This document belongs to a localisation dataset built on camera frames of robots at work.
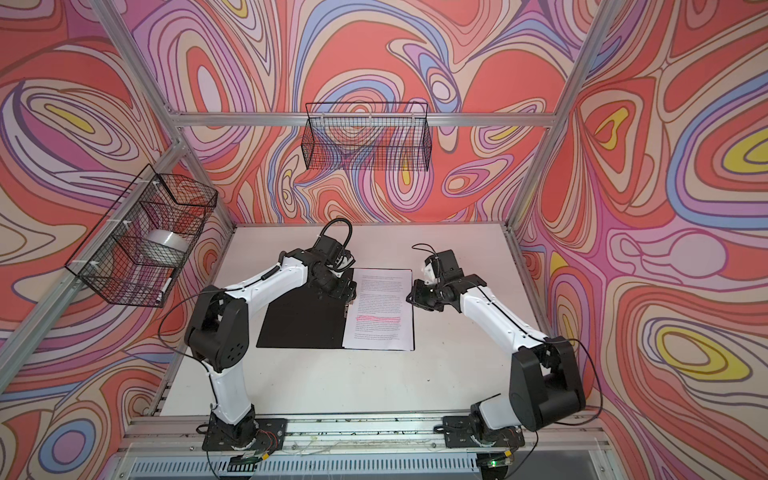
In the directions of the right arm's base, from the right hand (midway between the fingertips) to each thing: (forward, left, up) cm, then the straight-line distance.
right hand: (411, 307), depth 85 cm
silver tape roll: (+10, +62, +22) cm, 66 cm away
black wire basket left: (+7, +70, +20) cm, 73 cm away
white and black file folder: (+2, +33, -9) cm, 34 cm away
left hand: (+9, +19, -4) cm, 22 cm away
